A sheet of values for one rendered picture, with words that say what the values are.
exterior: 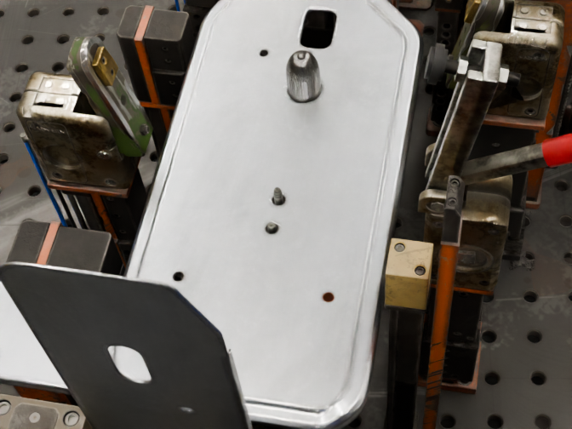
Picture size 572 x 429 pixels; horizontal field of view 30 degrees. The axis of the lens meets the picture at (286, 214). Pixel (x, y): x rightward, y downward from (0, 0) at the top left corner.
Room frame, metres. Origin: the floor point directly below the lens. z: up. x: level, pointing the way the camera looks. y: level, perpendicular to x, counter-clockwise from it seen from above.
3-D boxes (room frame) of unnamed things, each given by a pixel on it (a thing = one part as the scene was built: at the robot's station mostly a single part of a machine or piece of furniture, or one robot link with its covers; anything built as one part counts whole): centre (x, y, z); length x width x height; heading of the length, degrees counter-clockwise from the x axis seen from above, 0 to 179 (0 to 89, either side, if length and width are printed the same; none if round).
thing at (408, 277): (0.40, -0.09, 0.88); 0.04 x 0.04 x 0.36; 72
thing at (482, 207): (0.47, -0.15, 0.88); 0.07 x 0.06 x 0.35; 72
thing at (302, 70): (0.64, -0.03, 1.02); 0.03 x 0.03 x 0.07
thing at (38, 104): (0.63, 0.18, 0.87); 0.12 x 0.09 x 0.35; 72
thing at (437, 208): (0.45, -0.12, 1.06); 0.03 x 0.01 x 0.03; 72
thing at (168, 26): (0.75, 0.11, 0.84); 0.11 x 0.08 x 0.29; 72
